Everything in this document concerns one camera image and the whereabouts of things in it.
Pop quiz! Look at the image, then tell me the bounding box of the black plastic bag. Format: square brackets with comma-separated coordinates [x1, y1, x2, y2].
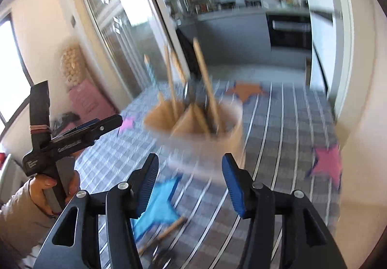
[52, 112, 82, 136]

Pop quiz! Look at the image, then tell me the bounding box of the black built-in oven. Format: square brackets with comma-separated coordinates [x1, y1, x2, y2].
[268, 13, 313, 50]

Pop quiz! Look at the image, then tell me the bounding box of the beige plastic utensil holder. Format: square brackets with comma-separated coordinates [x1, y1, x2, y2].
[143, 100, 245, 180]

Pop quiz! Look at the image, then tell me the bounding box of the white refrigerator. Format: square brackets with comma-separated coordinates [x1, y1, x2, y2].
[292, 0, 335, 97]

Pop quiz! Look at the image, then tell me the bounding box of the plain bamboo chopstick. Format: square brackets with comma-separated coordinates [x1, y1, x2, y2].
[163, 44, 179, 118]
[137, 217, 188, 255]
[192, 37, 221, 133]

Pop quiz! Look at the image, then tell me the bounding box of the person's left forearm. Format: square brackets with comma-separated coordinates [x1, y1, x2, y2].
[0, 180, 65, 260]

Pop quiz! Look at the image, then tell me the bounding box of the grey checked star tablecloth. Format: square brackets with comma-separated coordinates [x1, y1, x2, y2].
[22, 81, 343, 269]

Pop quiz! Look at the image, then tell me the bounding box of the bag of yellow balls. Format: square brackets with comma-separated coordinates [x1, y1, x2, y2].
[60, 45, 87, 88]

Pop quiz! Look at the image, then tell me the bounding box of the blue patterned bamboo chopstick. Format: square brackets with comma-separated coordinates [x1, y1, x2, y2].
[144, 55, 165, 106]

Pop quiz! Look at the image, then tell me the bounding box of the person's left hand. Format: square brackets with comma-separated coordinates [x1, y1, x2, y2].
[29, 170, 82, 218]

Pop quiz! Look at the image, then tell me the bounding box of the bright window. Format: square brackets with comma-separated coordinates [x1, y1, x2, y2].
[0, 13, 31, 133]

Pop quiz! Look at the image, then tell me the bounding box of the sliding glass door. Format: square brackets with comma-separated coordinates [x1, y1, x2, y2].
[74, 0, 194, 100]

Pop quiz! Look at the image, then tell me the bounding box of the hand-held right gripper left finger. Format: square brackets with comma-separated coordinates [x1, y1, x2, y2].
[33, 153, 160, 269]

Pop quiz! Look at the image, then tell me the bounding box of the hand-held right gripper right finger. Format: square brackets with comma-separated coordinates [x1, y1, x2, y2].
[222, 153, 348, 269]

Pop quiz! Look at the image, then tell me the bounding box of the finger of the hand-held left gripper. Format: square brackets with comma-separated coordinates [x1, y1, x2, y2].
[87, 115, 123, 140]
[56, 118, 100, 140]

